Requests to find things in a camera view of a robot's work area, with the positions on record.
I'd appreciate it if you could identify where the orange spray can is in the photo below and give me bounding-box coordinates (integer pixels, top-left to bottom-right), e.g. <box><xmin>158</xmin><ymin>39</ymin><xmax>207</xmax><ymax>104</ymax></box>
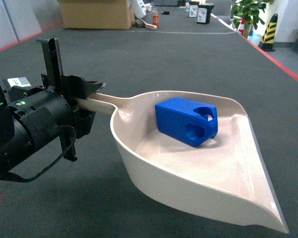
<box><xmin>152</xmin><ymin>14</ymin><xmax>159</xmax><ymax>28</ymax></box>

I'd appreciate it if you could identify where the yellow black traffic cone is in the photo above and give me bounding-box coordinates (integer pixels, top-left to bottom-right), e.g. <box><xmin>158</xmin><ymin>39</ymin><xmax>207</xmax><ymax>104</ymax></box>
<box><xmin>258</xmin><ymin>13</ymin><xmax>278</xmax><ymax>52</ymax></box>

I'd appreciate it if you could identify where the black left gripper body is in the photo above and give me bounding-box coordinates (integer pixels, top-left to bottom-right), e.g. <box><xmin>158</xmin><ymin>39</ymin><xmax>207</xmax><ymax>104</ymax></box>
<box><xmin>2</xmin><ymin>38</ymin><xmax>95</xmax><ymax>162</ymax></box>

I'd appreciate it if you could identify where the red white traffic cone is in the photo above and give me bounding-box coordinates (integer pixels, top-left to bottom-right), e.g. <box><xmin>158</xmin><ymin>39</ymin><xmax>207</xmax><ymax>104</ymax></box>
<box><xmin>237</xmin><ymin>18</ymin><xmax>245</xmax><ymax>36</ymax></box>

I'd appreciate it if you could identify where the beige plastic dustpan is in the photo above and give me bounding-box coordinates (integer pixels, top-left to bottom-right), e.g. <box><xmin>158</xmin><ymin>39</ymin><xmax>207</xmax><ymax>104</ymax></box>
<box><xmin>78</xmin><ymin>91</ymin><xmax>289</xmax><ymax>233</ymax></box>

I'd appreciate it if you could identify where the black labelled container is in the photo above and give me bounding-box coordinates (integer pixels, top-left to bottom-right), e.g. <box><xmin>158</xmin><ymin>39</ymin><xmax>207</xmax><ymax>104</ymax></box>
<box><xmin>197</xmin><ymin>3</ymin><xmax>215</xmax><ymax>24</ymax></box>
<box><xmin>189</xmin><ymin>0</ymin><xmax>200</xmax><ymax>17</ymax></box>

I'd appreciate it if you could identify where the wooden-handled brush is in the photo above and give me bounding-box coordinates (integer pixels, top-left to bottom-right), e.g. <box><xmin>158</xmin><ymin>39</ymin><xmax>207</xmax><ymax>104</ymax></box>
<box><xmin>135</xmin><ymin>19</ymin><xmax>157</xmax><ymax>30</ymax></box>

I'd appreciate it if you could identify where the potted green plant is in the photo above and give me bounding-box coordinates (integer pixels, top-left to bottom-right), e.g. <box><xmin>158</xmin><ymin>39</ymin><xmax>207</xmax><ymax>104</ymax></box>
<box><xmin>230</xmin><ymin>0</ymin><xmax>274</xmax><ymax>38</ymax></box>

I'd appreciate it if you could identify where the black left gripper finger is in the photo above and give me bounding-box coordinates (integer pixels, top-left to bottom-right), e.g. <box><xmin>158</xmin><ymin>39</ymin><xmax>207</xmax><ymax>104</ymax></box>
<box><xmin>82</xmin><ymin>81</ymin><xmax>106</xmax><ymax>99</ymax></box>

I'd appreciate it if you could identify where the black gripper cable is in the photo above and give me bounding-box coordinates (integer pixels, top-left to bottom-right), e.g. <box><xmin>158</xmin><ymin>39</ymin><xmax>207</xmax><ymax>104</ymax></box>
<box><xmin>0</xmin><ymin>125</ymin><xmax>77</xmax><ymax>183</ymax></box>

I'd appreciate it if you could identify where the blue 3D-printed part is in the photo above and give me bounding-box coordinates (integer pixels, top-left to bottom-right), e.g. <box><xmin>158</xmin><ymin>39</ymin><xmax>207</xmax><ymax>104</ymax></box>
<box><xmin>154</xmin><ymin>98</ymin><xmax>219</xmax><ymax>147</ymax></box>

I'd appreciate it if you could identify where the large cardboard box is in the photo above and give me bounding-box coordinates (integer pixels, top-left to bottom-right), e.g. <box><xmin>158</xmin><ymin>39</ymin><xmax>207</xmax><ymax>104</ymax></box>
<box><xmin>58</xmin><ymin>0</ymin><xmax>135</xmax><ymax>30</ymax></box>

